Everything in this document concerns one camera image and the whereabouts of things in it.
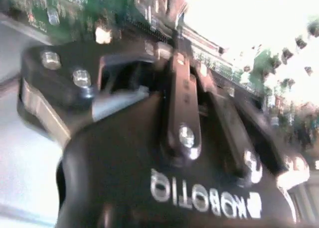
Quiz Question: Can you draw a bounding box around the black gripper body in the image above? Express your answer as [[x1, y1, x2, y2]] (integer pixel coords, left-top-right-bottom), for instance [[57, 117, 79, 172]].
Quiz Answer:
[[56, 95, 299, 228]]

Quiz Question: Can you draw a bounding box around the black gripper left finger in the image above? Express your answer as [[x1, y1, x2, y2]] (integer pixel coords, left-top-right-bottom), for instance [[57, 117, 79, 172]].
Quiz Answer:
[[16, 30, 202, 168]]

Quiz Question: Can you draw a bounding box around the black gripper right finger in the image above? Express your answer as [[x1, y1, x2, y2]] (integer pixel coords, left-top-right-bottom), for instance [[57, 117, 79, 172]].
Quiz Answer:
[[193, 63, 290, 186]]

